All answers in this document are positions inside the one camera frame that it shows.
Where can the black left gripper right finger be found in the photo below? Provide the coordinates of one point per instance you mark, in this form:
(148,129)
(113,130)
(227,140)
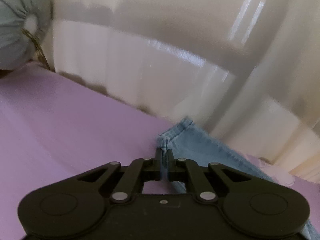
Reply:
(204,183)

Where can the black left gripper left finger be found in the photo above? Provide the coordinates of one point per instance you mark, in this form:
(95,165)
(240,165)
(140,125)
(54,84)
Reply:
(120,183)

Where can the light blue denim jeans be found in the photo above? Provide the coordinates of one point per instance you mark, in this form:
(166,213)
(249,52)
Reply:
(186,140)

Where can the purple bed sheet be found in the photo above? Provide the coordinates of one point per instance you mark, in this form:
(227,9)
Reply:
(53,128)

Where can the sheer white curtain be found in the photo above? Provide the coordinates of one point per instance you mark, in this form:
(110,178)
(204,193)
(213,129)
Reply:
(247,71)

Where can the grey bolster pillow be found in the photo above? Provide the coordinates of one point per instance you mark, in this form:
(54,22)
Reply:
(24,25)

